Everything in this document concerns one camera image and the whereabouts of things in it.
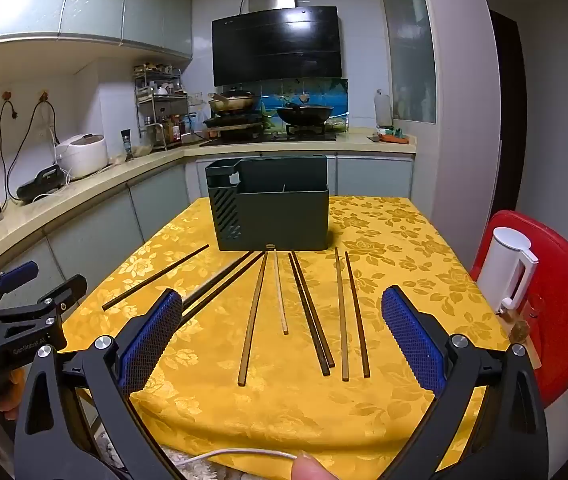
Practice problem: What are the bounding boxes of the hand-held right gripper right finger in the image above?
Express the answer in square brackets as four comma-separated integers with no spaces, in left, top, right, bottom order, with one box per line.
[380,285,550,480]

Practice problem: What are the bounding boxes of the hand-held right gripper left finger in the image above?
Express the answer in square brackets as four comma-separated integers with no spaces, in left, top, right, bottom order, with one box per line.
[14,287,185,480]

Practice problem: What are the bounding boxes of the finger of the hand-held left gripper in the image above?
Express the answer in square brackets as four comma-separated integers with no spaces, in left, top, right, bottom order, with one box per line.
[0,275,88,330]
[0,261,40,311]

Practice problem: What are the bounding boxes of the reddish brown chopstick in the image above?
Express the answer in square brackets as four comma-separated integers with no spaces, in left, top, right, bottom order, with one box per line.
[344,251,371,379]

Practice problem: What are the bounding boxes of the dark brown chopstick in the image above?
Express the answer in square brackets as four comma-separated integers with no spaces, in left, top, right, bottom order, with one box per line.
[101,244,211,311]

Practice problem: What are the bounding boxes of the tan wooden chopstick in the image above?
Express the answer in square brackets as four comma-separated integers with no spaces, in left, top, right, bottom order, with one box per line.
[334,246,350,382]

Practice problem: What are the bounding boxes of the long black chopstick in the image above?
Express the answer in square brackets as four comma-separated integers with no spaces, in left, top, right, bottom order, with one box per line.
[179,251,266,327]
[181,250,256,308]

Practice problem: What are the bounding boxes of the dark reddish chopstick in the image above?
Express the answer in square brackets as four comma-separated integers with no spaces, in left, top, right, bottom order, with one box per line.
[292,250,336,368]

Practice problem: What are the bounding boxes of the brown wooden chopstick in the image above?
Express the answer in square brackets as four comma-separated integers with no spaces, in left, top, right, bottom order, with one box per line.
[237,251,269,387]

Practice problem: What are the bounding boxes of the dark patterned chopstick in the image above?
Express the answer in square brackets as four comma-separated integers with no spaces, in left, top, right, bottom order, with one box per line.
[287,251,331,377]

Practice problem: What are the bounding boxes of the short light wooden chopstick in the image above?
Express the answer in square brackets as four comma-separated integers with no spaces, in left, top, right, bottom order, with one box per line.
[272,248,290,336]

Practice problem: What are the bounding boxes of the dark green utensil holder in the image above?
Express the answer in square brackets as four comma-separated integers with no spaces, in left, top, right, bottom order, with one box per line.
[205,155,332,252]

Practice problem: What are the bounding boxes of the person's left hand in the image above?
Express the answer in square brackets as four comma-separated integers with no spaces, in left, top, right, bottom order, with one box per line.
[0,370,27,422]

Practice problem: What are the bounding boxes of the person's right hand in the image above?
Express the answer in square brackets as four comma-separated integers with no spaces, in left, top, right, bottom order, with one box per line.
[291,451,339,480]

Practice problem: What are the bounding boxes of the black handheld vacuum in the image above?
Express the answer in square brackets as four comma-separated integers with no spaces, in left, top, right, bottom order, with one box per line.
[16,164,66,205]

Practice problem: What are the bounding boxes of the white electric kettle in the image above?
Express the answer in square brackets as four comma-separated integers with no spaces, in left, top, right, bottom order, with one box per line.
[476,226,540,312]

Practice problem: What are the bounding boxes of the white fluffy cloth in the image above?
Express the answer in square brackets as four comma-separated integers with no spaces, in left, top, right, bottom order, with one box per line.
[91,427,192,480]

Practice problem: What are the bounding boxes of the yellow floral tablecloth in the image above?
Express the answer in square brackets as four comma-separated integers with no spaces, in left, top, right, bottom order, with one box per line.
[59,195,512,480]

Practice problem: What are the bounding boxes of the white rice cooker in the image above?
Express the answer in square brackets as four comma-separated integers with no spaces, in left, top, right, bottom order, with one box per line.
[55,133,110,180]

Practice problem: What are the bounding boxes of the cluster of sauce bottles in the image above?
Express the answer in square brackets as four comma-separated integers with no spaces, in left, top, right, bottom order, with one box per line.
[156,113,186,146]

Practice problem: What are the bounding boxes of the orange and green kitchen tools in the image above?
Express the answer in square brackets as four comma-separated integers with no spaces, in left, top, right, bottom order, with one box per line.
[370,128,411,145]

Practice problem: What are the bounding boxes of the metal spice rack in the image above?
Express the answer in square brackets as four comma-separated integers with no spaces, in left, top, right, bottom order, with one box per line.
[133,63,191,152]

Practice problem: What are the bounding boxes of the white plastic bottle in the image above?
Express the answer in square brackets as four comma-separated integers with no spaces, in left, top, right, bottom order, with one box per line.
[373,88,394,129]

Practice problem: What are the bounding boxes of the gas stove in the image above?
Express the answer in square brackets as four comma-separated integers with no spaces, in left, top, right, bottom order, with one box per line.
[199,124,338,148]

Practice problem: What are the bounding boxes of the black wok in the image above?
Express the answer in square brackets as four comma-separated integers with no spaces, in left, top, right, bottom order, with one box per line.
[276,103,335,126]

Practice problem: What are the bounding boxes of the golden wok with lid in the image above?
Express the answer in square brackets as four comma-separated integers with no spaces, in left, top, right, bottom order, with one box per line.
[208,88,261,114]

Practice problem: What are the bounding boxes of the frosted glass window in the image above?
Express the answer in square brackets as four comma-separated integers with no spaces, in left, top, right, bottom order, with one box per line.
[378,0,438,126]

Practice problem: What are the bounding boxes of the black range hood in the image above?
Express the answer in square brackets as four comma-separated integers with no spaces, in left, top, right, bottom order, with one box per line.
[211,0,343,88]

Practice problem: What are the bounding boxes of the thin white cable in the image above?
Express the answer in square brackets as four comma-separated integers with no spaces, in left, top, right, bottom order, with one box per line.
[164,448,298,467]

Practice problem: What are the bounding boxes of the black power cable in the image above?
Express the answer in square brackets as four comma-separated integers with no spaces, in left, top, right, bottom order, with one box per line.
[0,99,21,196]
[6,100,60,202]

